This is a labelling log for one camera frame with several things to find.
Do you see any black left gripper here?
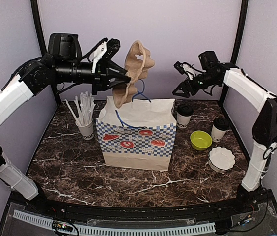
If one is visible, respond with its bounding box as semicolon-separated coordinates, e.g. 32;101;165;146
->
55;59;131;94

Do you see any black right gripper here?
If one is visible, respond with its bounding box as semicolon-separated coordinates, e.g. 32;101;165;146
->
173;71;220;97

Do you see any brown cardboard cup carrier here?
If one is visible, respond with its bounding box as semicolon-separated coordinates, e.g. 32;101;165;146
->
112;40;155;108

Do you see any white paper coffee cup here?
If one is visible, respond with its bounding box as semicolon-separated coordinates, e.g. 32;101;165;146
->
177;113;191;129

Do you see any checkered blue paper bag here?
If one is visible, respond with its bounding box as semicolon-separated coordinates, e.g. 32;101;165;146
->
96;96;177;171

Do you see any black coffee cup lid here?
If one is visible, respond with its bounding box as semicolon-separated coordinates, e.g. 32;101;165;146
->
177;104;194;117

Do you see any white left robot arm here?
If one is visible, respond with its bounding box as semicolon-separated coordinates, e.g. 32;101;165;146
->
0;54;130;214

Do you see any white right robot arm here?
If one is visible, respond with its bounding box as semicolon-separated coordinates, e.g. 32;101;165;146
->
173;61;277;213

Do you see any lime green bowl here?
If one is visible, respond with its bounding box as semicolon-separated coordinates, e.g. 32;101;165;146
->
190;130;213;151

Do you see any bundle of white straws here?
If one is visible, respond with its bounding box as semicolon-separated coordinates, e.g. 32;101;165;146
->
74;92;95;126

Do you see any white wrapped straw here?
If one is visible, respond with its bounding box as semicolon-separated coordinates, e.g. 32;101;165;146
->
64;99;80;125

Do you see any white cup holding straws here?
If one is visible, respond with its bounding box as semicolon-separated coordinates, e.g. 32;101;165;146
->
75;122;94;141

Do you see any white scalloped ceramic bowl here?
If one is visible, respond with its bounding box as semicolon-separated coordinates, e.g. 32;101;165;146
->
208;147;236;173

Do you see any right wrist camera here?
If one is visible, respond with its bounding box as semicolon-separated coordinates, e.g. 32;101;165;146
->
173;50;220;82

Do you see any black right frame post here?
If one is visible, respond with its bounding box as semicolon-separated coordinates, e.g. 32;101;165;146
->
219;0;249;106

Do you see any black frame post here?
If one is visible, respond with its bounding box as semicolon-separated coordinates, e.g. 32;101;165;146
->
30;0;47;56
219;0;249;106

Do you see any black left frame post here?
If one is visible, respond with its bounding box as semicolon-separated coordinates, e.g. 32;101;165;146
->
30;0;47;56

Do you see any black front table rail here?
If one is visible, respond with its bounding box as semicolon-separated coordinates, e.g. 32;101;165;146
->
8;194;272;222

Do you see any grey slotted cable duct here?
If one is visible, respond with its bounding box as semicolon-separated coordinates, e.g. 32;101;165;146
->
13;210;216;236

